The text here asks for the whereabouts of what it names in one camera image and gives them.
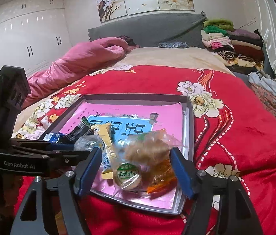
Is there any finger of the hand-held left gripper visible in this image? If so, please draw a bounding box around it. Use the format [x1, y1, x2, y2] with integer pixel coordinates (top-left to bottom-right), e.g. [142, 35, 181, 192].
[11, 138, 75, 151]
[18, 149, 91, 167]

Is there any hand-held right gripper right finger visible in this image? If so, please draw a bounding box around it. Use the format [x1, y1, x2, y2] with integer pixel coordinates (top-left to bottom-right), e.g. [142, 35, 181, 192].
[170, 147, 263, 235]

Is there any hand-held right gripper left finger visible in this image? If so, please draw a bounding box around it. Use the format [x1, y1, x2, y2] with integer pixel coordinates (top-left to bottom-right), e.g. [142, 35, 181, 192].
[11, 147, 103, 235]

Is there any blue biscuit packet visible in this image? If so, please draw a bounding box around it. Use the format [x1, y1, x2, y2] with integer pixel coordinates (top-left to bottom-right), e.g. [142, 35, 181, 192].
[39, 132, 64, 144]

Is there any clear printed snack packet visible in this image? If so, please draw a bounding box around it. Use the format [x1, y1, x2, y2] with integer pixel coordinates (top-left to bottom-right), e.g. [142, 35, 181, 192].
[74, 134, 104, 152]

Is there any orange rice cracker packet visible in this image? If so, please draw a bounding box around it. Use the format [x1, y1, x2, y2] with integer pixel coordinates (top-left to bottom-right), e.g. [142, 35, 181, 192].
[145, 159, 179, 194]

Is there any black and green snack packet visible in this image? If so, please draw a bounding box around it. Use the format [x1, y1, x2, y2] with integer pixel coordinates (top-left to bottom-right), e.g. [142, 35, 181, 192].
[66, 117, 92, 144]

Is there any yellow wafer bar packet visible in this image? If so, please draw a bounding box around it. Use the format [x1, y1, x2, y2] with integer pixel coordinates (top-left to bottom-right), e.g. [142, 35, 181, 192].
[90, 123, 116, 180]

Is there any shallow dark cardboard box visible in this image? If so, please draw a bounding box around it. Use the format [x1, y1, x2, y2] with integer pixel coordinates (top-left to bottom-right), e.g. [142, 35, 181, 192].
[39, 93, 195, 216]

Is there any round pastry green label packet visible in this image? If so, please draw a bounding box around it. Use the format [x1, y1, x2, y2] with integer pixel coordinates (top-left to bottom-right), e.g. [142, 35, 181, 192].
[113, 161, 144, 192]

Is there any clear flaky pastry packet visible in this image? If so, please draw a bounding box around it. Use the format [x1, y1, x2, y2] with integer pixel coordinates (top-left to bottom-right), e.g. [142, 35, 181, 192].
[123, 129, 177, 174]

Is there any pink workbook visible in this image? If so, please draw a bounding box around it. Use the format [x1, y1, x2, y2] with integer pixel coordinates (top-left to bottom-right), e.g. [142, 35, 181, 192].
[58, 102, 185, 210]

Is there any red floral blanket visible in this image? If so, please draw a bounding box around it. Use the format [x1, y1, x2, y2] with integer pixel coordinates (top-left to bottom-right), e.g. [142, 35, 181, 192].
[13, 65, 276, 235]

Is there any white wardrobe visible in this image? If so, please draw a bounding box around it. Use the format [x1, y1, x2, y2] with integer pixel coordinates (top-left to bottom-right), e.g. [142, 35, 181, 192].
[0, 0, 73, 98]

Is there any pink quilt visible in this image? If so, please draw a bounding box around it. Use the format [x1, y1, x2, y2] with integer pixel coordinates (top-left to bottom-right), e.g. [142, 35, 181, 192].
[22, 37, 129, 109]

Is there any pink patterned cloth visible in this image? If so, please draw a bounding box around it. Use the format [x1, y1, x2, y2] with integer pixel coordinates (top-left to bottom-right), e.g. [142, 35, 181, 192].
[250, 83, 276, 121]

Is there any pale blue crumpled cloth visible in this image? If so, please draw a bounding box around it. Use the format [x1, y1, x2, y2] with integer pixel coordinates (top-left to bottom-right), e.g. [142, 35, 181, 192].
[248, 71, 276, 101]

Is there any dark maroon cloth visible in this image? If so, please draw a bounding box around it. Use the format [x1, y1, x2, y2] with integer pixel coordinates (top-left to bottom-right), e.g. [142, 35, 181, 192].
[117, 35, 141, 52]

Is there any dark patterned cloth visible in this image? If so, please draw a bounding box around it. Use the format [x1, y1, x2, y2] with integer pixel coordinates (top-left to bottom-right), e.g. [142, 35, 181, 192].
[159, 42, 190, 50]

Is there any stack of folded clothes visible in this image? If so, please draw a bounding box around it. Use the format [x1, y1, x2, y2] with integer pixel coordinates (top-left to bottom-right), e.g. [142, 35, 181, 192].
[200, 18, 265, 72]

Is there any thin dark rod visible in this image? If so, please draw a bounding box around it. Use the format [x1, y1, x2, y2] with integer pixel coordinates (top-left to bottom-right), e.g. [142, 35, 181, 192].
[162, 12, 207, 42]

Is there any grey upholstered bed frame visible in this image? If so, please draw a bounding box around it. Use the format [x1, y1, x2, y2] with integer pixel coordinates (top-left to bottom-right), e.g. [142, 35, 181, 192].
[88, 12, 275, 79]

